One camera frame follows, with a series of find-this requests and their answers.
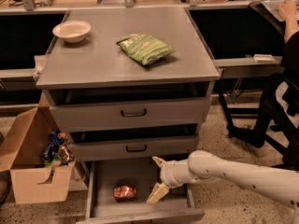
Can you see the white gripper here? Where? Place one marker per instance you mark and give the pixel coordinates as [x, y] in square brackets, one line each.
[168, 174]

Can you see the red coke can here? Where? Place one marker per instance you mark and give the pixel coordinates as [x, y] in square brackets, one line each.
[124, 193]

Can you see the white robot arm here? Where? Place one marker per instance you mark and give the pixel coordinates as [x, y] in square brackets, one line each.
[277, 184]

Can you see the grey middle drawer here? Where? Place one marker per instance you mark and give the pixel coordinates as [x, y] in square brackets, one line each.
[125, 149]

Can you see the grey open bottom drawer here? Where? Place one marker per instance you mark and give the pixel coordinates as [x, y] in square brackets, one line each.
[177, 207]

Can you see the grey top drawer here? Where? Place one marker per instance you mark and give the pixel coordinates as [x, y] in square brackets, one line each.
[124, 115]

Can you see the grey drawer cabinet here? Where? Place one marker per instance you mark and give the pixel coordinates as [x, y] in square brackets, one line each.
[97, 71]

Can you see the blue can in box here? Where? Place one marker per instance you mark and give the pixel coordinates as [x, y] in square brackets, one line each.
[52, 147]

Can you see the person hand on keyboard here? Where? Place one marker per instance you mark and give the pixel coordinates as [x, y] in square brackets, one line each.
[288, 10]

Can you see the shiny snack wrapper in box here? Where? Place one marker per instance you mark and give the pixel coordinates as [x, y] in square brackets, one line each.
[65, 154]

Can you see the green chip bag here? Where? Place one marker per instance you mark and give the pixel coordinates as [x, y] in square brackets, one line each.
[144, 49]

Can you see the black office chair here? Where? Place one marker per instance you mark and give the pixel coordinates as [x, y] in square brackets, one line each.
[286, 119]

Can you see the brown cardboard box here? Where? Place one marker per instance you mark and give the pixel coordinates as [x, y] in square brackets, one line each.
[20, 154]

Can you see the small white box on ledge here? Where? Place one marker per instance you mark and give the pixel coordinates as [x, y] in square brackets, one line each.
[263, 58]

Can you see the seated person in black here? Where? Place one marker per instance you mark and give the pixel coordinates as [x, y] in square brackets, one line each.
[290, 62]

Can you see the white ceramic bowl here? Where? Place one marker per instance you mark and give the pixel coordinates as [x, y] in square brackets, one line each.
[72, 31]

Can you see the black desk with keyboard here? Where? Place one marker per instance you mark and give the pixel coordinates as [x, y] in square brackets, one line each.
[258, 7]

